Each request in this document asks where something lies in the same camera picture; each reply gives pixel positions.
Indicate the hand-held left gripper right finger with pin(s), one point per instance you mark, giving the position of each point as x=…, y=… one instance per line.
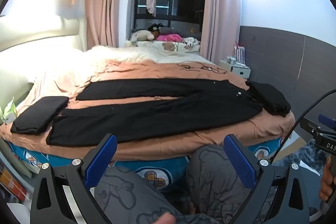
x=240, y=161

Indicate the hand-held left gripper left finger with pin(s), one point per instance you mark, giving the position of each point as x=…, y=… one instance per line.
x=101, y=161

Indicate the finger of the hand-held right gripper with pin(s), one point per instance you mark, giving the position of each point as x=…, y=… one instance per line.
x=326, y=123

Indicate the long black pants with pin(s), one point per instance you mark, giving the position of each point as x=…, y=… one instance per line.
x=157, y=113

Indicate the folded black pants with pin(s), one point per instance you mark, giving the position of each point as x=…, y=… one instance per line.
x=270, y=98
x=39, y=115

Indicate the person's right hand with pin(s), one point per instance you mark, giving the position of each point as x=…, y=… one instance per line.
x=326, y=187

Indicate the person's left hand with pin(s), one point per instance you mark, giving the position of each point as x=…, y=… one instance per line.
x=164, y=219

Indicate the bed with orange sheet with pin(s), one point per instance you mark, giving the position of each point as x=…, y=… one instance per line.
x=126, y=165

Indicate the person's right leg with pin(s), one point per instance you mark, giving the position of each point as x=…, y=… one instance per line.
x=210, y=174

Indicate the person's leg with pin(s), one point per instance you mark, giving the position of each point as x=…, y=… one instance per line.
x=210, y=174
x=123, y=192

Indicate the person's left leg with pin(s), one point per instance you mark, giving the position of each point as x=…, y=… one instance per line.
x=123, y=192

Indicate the cream nightstand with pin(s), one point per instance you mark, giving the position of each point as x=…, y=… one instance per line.
x=240, y=71

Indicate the cluttered bedside shelf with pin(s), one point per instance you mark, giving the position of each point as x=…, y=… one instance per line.
x=13, y=184

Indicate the orange blanket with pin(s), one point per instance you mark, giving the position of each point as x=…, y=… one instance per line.
x=131, y=71

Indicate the white tissue box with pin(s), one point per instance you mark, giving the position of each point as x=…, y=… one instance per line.
x=231, y=58

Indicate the green tissue pack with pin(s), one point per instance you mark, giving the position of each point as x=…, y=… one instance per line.
x=9, y=112

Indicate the striped bag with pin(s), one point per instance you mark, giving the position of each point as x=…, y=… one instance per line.
x=240, y=54

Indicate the spotted plush toy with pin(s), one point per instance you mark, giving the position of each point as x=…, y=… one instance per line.
x=191, y=41

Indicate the beige plush toy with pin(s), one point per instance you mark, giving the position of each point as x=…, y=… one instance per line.
x=140, y=36

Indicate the pink plush toy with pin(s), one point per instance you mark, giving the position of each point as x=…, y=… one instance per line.
x=170, y=37

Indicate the dark plush toy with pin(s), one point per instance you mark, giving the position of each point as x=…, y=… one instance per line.
x=155, y=27

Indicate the cream padded headboard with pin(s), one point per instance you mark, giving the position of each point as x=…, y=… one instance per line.
x=26, y=37

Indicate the pink curtain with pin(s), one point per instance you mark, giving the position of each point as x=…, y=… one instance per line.
x=105, y=3
x=223, y=16

